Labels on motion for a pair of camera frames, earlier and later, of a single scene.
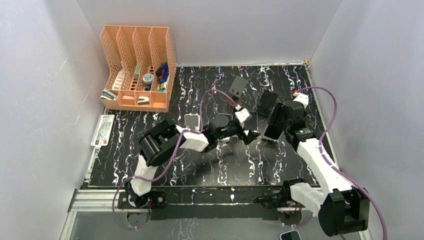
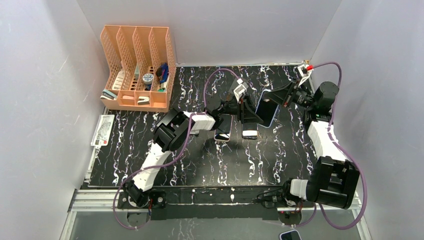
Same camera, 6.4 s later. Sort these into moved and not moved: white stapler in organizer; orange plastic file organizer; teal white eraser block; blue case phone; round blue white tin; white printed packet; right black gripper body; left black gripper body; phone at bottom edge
Moved: blue case phone; right black gripper body; left black gripper body
Not moved: white printed packet; orange plastic file organizer; round blue white tin; white stapler in organizer; teal white eraser block; phone at bottom edge
